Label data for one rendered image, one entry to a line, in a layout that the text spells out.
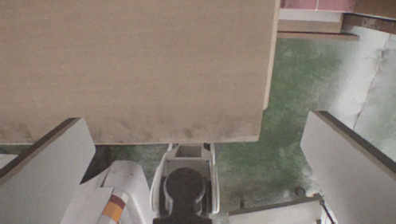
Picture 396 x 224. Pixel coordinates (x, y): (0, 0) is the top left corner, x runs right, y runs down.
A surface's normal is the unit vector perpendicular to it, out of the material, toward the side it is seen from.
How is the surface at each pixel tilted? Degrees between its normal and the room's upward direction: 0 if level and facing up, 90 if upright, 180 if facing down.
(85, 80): 0
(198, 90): 0
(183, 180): 77
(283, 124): 0
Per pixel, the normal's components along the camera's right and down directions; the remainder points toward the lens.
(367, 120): -0.01, 0.50
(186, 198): -0.01, -0.73
